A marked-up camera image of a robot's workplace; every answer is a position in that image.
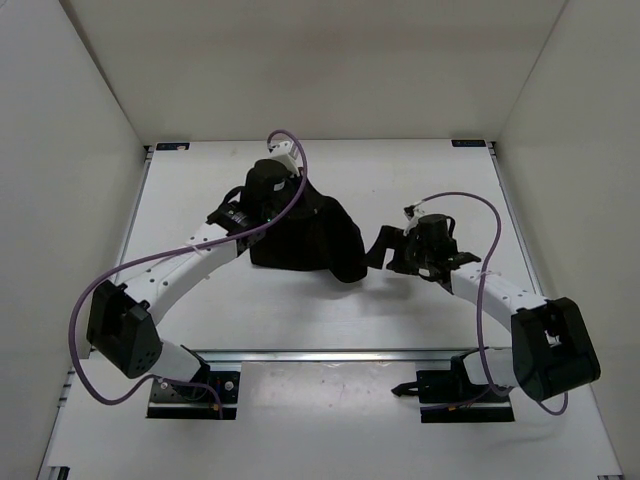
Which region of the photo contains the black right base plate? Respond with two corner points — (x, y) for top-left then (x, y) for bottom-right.
(416, 364), (515, 424)

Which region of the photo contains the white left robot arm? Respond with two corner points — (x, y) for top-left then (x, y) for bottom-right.
(86, 159), (308, 398)

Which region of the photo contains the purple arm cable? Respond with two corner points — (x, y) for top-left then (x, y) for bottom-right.
(419, 192), (569, 417)
(70, 129), (308, 416)

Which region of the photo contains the blue left corner label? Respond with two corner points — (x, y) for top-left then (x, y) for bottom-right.
(155, 142), (190, 151)

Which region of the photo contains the black skirt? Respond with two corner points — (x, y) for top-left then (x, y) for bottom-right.
(250, 182), (368, 284)

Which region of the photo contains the blue right corner label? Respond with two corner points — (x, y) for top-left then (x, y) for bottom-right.
(451, 139), (486, 148)

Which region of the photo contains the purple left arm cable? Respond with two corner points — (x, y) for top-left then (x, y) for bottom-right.
(70, 129), (308, 416)

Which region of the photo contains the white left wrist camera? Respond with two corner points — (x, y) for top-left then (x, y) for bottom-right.
(268, 140), (300, 176)

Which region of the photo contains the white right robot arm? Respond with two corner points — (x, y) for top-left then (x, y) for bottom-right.
(364, 214), (601, 401)

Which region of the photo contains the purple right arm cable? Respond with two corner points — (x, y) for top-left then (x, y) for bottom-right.
(419, 192), (569, 417)

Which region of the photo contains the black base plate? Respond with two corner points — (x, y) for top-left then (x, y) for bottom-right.
(146, 364), (241, 421)
(416, 364), (515, 424)

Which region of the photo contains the blue corner label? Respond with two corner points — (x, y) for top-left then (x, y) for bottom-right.
(155, 142), (190, 151)
(451, 139), (486, 148)

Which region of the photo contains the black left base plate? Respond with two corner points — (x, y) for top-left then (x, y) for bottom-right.
(146, 364), (241, 421)

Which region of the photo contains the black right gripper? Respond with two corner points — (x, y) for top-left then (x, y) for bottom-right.
(360, 226), (433, 276)

